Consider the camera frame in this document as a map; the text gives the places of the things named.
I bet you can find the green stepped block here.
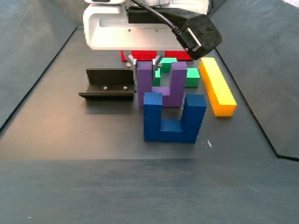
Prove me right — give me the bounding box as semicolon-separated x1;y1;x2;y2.
153;58;201;88

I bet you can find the red slotted board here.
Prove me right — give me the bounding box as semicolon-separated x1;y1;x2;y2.
131;51;193;61

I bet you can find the black camera with cable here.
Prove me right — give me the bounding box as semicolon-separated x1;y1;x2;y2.
126;0;222;60

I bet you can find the black angle bracket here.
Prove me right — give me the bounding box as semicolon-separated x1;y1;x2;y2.
79;68;137;100

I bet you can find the blue U-shaped block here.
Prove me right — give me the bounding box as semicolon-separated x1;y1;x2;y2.
145;93;208;144

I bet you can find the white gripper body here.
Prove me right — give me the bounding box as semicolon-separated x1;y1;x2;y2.
82;0;212;53

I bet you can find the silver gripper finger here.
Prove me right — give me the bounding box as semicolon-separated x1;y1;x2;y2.
127;54;137;68
153;51;165;70

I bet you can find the yellow long bar block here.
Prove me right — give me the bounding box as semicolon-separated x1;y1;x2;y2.
200;57;238;117

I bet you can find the purple U-shaped block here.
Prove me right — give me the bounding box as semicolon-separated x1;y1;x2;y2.
137;61;188;108

